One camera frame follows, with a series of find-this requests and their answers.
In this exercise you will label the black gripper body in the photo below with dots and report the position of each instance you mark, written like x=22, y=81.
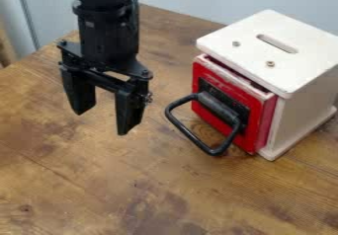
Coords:
x=103, y=59

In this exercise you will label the white wooden box cabinet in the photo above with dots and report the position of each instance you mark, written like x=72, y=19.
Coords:
x=304, y=79

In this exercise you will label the black metal drawer handle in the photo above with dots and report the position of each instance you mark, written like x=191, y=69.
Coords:
x=219, y=112

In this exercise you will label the right brass screw on box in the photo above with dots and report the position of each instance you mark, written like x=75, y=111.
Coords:
x=270, y=64

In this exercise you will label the red drawer front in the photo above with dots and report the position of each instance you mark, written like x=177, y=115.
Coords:
x=248, y=98

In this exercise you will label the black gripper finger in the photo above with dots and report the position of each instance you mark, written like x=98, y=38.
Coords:
x=79, y=91
x=130, y=104

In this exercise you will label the brass screw on box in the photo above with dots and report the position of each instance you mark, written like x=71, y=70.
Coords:
x=270, y=64
x=235, y=43

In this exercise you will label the left brass screw on box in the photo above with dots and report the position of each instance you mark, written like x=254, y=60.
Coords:
x=235, y=43

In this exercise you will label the grey vertical wall pipe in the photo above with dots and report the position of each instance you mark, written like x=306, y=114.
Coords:
x=30, y=24

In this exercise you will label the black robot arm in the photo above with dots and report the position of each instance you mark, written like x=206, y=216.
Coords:
x=102, y=60

